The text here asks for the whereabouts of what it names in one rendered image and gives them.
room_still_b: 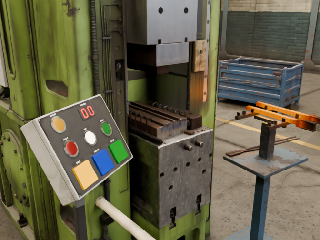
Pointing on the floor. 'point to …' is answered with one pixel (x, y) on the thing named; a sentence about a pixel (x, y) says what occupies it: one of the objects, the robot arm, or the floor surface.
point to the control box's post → (80, 219)
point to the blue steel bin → (260, 81)
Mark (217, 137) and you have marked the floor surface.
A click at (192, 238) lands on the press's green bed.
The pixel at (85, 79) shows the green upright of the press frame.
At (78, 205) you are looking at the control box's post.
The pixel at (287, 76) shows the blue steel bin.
